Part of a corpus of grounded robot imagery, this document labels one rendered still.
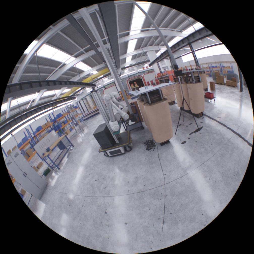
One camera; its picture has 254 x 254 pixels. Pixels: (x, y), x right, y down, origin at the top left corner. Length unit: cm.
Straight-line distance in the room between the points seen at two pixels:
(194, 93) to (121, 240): 360
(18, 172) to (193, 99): 634
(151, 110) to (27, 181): 463
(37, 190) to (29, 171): 75
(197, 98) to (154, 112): 172
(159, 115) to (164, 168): 102
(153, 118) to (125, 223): 193
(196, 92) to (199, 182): 228
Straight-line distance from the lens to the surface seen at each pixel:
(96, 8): 882
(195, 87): 280
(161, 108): 160
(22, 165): 415
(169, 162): 182
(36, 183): 427
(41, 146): 490
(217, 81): 1135
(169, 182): 161
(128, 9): 1192
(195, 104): 292
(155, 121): 165
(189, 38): 1070
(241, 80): 888
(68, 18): 616
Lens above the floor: 150
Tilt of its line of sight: 24 degrees down
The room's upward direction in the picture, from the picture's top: 24 degrees counter-clockwise
